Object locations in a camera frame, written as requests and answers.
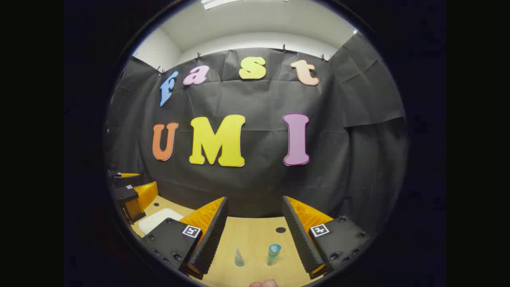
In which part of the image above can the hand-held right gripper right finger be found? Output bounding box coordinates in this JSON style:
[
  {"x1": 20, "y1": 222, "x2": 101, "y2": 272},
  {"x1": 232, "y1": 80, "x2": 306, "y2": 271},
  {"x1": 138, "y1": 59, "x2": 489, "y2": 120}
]
[{"x1": 282, "y1": 195, "x2": 375, "y2": 279}]

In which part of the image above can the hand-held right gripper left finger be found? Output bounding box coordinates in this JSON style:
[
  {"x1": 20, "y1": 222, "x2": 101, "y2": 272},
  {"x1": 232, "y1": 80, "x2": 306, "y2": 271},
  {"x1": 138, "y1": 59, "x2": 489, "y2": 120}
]
[{"x1": 141, "y1": 196, "x2": 230, "y2": 280}]

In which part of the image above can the blue capped bottle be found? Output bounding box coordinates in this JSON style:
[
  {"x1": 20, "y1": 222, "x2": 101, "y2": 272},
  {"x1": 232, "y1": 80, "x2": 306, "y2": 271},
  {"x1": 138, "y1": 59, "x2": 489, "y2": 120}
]
[{"x1": 267, "y1": 244, "x2": 282, "y2": 266}]

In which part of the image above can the white suitcase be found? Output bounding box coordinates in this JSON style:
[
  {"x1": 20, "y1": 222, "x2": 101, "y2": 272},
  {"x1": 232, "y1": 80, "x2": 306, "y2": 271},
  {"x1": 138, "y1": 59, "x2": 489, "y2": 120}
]
[{"x1": 138, "y1": 208, "x2": 184, "y2": 236}]

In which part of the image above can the ceiling light panel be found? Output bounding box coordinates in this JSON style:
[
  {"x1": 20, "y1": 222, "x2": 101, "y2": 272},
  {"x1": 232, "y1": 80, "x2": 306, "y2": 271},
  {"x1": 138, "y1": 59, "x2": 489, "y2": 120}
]
[{"x1": 201, "y1": 0, "x2": 244, "y2": 10}]

